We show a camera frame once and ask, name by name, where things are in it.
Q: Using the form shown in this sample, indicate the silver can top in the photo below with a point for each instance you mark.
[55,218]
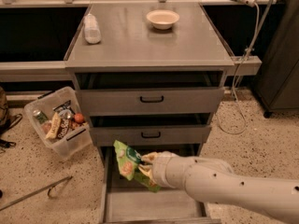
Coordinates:
[66,114]

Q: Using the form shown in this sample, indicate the white paper bowl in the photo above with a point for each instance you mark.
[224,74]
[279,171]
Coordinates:
[162,19]

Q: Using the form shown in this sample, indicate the brown snack bag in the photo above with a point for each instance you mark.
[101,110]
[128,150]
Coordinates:
[64,128]

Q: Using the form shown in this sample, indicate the green soda can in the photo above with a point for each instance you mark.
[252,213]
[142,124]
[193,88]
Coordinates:
[40,116]

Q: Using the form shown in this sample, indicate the middle grey drawer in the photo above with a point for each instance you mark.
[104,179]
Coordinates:
[150,135]

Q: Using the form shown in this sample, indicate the bottom grey open drawer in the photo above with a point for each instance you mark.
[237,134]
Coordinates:
[128,202]

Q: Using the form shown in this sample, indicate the top grey drawer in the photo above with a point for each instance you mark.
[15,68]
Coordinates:
[149,101]

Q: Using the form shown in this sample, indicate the metal rod on floor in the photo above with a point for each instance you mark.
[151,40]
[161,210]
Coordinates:
[31,194]

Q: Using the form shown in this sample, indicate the red apple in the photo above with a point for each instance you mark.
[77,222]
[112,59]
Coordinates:
[78,118]

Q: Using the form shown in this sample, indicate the grey metal drawer cabinet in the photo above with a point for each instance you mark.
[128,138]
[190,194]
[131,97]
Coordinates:
[134,55]

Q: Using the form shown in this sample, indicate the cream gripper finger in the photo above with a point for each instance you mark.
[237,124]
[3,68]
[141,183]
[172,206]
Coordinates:
[146,170]
[149,158]

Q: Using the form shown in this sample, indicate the dark backpack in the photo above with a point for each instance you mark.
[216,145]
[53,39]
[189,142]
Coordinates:
[7,122]

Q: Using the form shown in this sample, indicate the dark snack packet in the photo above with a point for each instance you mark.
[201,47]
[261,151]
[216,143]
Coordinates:
[65,106]

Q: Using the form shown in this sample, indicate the yellow snack bar packet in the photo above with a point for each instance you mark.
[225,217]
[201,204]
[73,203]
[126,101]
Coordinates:
[55,124]

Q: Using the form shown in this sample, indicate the dark grey rolling cabinet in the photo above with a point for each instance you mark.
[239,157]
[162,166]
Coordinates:
[277,82]

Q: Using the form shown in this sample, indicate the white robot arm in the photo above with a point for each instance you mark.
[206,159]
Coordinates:
[214,181]

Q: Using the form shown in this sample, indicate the green rice chip bag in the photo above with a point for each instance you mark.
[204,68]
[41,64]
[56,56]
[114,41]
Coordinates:
[128,160]

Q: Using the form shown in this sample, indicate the clear plastic water bottle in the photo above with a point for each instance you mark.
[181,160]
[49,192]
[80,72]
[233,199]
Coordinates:
[92,32]

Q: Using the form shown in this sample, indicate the clear plastic storage bin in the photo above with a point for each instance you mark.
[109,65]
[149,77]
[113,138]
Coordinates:
[78,136]

